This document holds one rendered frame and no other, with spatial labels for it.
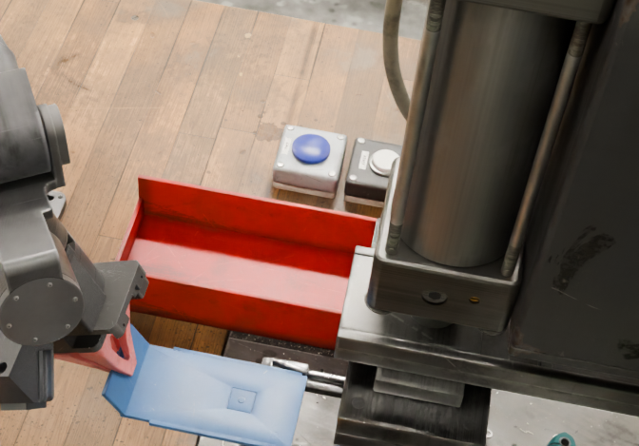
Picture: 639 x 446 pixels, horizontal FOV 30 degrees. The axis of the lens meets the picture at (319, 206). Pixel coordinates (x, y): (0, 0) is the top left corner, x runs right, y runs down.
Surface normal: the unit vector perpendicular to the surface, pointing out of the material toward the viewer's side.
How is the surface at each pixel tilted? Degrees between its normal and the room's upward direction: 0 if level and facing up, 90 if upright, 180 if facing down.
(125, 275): 25
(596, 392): 90
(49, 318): 77
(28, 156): 72
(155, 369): 0
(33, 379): 65
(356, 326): 0
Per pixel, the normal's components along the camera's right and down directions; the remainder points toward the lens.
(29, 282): 0.40, 0.55
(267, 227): -0.18, 0.73
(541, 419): 0.07, -0.65
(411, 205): -0.85, 0.36
